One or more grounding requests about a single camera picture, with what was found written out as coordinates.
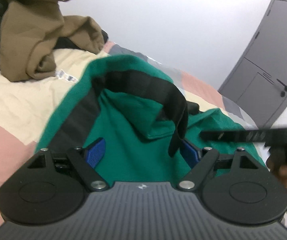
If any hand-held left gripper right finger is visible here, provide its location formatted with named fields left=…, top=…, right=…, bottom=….
left=178, top=139, right=259, bottom=191

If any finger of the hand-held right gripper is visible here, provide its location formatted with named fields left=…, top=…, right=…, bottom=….
left=199, top=127, right=269, bottom=143

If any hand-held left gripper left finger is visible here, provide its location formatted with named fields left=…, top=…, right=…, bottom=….
left=27, top=138, right=109, bottom=192

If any green hoodie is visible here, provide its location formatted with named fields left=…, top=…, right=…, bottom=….
left=35, top=55, right=266, bottom=183

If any person's right hand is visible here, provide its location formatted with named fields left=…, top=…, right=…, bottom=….
left=267, top=159, right=287, bottom=198

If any patchwork quilt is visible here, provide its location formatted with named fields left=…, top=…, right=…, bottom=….
left=0, top=41, right=287, bottom=230

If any grey door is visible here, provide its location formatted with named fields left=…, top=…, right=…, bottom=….
left=218, top=0, right=287, bottom=128

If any brown garment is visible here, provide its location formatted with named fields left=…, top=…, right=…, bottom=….
left=0, top=0, right=104, bottom=82

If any black door handle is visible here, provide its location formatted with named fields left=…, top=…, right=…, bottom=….
left=276, top=79, right=287, bottom=92

